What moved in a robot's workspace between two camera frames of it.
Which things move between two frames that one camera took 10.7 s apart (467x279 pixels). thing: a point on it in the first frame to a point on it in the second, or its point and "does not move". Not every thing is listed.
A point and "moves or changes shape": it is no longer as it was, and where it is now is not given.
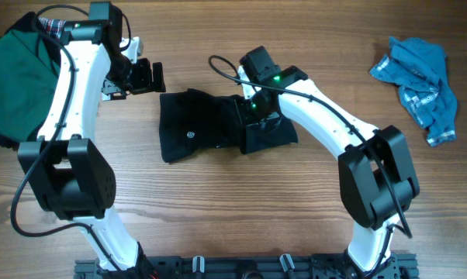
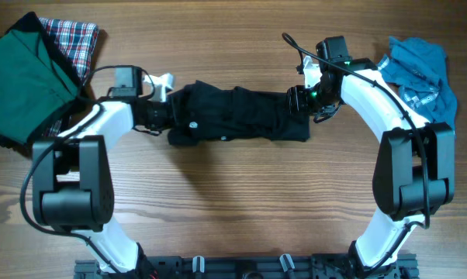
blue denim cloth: [418, 68] does not move
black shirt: [194, 122] moves or changes shape
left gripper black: [143, 84] to [171, 103]
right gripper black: [271, 115] to [295, 97]
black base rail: [265, 266] does not move
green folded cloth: [22, 81] does not move
